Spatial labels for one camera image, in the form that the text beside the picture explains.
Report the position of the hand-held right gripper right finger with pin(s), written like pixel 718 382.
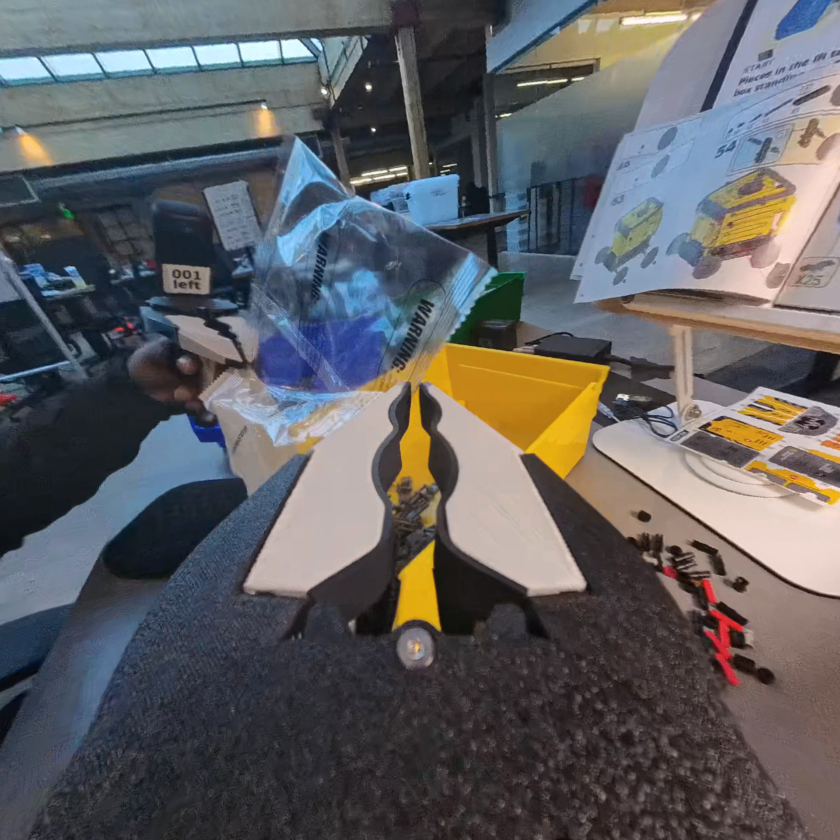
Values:
pixel 512 525

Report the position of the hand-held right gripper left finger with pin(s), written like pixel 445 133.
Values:
pixel 308 525

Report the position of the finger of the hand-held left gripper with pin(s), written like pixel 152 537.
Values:
pixel 197 331

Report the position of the pile of grey track links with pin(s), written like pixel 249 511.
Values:
pixel 413 512

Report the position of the yellow storage bin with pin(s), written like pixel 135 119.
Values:
pixel 525 407

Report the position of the clear plastic bag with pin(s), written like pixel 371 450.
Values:
pixel 367 282

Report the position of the person's left forearm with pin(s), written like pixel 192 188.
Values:
pixel 65 446

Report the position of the grey desk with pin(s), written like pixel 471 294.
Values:
pixel 787 656

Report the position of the white task instruction sheet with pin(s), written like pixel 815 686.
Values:
pixel 787 59

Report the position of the person's left hand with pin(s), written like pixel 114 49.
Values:
pixel 157 371

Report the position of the blue storage bin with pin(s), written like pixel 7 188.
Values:
pixel 208 433

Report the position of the black armrest pad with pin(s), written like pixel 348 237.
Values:
pixel 170 525

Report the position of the skylight window strip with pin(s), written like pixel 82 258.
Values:
pixel 164 59

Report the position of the black power adapter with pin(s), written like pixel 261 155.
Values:
pixel 571 346

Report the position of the small black box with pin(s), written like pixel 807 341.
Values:
pixel 497 333

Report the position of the white book stand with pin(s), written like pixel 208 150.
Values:
pixel 722 525

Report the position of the scatter of black red pins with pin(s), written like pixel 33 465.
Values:
pixel 715 610

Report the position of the green storage bin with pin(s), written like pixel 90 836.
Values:
pixel 499 302

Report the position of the white storage crate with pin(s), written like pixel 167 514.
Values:
pixel 433 197

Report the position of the wooden ceiling pillar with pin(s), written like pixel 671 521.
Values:
pixel 412 105

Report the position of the yellow black sticker sheet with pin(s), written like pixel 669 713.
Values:
pixel 774 446

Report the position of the background table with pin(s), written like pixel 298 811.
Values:
pixel 479 223

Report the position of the toy building instruction booklet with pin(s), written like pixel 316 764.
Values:
pixel 722 216

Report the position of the white wall board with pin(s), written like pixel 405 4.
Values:
pixel 231 216

